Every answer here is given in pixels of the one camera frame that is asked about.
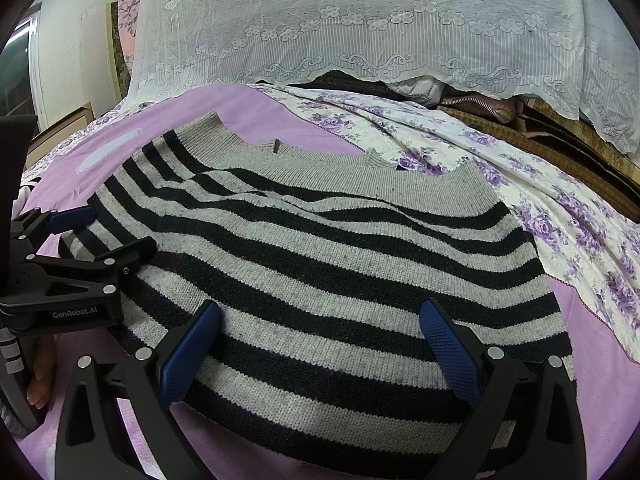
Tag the light wooden frame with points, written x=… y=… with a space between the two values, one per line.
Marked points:
x=65 y=120

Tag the white lace cover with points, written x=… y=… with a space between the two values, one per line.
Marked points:
x=375 y=15

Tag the black grey striped sweater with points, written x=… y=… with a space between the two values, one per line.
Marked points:
x=325 y=285

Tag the purple bed sheet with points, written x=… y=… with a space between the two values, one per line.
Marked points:
x=592 y=360

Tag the black cloth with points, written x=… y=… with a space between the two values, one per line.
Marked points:
x=345 y=84

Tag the window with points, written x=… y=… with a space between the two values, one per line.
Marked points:
x=17 y=70

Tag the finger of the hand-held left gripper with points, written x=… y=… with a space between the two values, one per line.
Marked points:
x=115 y=255
x=75 y=217

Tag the brown woven mat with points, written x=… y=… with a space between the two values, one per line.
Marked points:
x=560 y=135

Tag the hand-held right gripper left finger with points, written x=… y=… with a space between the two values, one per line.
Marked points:
x=192 y=350

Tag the pink floral cloth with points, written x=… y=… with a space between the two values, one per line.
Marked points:
x=129 y=5

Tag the white purple floral sheet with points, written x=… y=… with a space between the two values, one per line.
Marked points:
x=550 y=200

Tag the dark marbled panel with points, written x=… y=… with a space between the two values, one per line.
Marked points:
x=120 y=50

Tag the person's left hand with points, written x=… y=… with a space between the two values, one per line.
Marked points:
x=42 y=375

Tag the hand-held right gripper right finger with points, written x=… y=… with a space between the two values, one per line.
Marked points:
x=447 y=350

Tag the white padded cloth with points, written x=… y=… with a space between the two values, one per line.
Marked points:
x=417 y=91

